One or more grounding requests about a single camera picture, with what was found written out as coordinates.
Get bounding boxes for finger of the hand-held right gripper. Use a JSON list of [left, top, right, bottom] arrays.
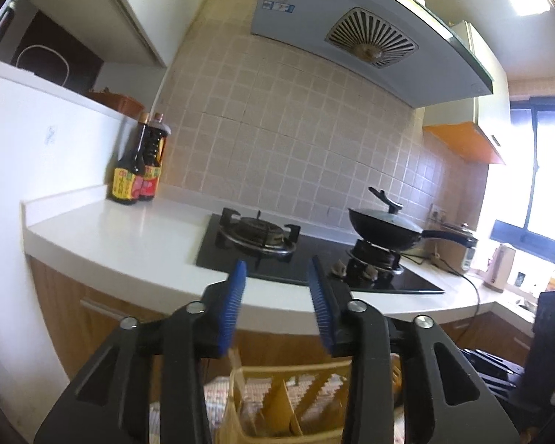
[[478, 374, 521, 399], [460, 348, 527, 377]]

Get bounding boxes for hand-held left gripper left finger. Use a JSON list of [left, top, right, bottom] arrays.
[[33, 260, 248, 444]]

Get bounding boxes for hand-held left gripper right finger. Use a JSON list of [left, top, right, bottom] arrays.
[[306, 256, 521, 444]]

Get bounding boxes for yellow plastic divided basket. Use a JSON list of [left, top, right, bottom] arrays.
[[215, 360, 404, 444]]

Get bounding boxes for black glass gas cooktop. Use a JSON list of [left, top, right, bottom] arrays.
[[195, 208, 446, 295]]

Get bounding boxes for black burner grate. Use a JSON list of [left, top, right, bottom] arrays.
[[346, 239, 404, 275], [215, 208, 302, 256]]

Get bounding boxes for beige electric kettle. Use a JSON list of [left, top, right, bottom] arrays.
[[483, 243, 517, 293]]

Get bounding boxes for black wok pan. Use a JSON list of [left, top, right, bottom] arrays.
[[348, 208, 478, 252]]

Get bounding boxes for white rice cooker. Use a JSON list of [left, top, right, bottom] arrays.
[[438, 222, 480, 273]]

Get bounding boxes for glass pan lid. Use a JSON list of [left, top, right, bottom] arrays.
[[349, 187, 424, 232]]

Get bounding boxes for dark framed window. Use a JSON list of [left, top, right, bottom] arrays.
[[489, 97, 555, 268]]

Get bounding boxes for small dark soy sauce bottle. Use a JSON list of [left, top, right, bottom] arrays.
[[110, 112, 148, 206]]

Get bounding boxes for wooden base cabinet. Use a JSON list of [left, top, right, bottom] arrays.
[[27, 255, 544, 410]]

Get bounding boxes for large dark soy sauce bottle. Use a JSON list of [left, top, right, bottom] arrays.
[[138, 112, 172, 202]]

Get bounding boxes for orange bowl on fridge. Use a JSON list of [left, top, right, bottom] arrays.
[[88, 88, 145, 117]]

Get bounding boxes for white range hood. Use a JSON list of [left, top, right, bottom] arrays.
[[250, 0, 495, 110]]

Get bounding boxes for black power cable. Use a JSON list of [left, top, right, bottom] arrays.
[[400, 250, 482, 336]]

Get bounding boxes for metal cabinet handle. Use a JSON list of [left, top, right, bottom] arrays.
[[79, 299, 122, 323]]

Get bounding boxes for cream and orange wall cabinet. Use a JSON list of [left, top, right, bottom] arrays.
[[422, 20, 510, 166]]

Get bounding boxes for white looped cable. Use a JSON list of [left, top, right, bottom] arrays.
[[11, 45, 70, 87]]

